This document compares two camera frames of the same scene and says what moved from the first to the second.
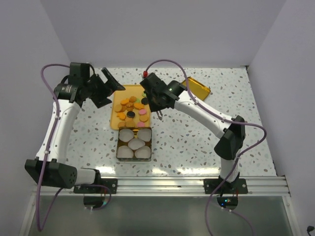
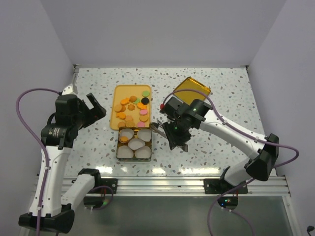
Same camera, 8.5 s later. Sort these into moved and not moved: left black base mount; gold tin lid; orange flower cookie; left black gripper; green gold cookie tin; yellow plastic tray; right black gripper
Moved: orange flower cookie; left black gripper; right black gripper
Not moved: yellow plastic tray; left black base mount; green gold cookie tin; gold tin lid
